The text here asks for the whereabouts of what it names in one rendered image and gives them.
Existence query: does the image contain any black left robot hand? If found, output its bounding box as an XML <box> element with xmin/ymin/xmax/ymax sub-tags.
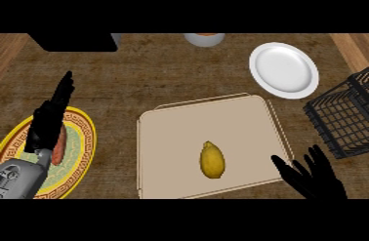
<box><xmin>23</xmin><ymin>70</ymin><xmax>76</xmax><ymax>154</ymax></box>

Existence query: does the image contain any white plate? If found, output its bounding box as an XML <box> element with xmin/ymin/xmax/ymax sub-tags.
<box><xmin>248</xmin><ymin>41</ymin><xmax>320</xmax><ymax>100</ymax></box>

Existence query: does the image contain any grey cup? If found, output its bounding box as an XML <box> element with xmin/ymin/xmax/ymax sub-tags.
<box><xmin>183</xmin><ymin>33</ymin><xmax>225</xmax><ymax>48</ymax></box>

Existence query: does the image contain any orange sausage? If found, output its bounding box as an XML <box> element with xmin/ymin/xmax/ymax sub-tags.
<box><xmin>50</xmin><ymin>123</ymin><xmax>68</xmax><ymax>167</ymax></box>

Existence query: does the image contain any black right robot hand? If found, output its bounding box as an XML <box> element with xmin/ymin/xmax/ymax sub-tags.
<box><xmin>270</xmin><ymin>144</ymin><xmax>348</xmax><ymax>200</ymax></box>

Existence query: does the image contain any yellow lemon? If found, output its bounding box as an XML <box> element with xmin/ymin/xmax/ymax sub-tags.
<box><xmin>199</xmin><ymin>141</ymin><xmax>225</xmax><ymax>180</ymax></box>

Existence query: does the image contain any yellow patterned plate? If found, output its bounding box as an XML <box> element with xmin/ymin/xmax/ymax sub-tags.
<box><xmin>0</xmin><ymin>105</ymin><xmax>97</xmax><ymax>200</ymax></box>

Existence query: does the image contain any black appliance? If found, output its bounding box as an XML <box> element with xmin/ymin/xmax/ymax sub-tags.
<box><xmin>28</xmin><ymin>33</ymin><xmax>119</xmax><ymax>53</ymax></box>

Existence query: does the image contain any beige tray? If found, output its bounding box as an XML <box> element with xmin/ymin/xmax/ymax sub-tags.
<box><xmin>135</xmin><ymin>92</ymin><xmax>295</xmax><ymax>200</ymax></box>

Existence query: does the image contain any black wire tiered basket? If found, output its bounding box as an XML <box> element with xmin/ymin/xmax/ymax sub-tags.
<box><xmin>302</xmin><ymin>66</ymin><xmax>369</xmax><ymax>160</ymax></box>

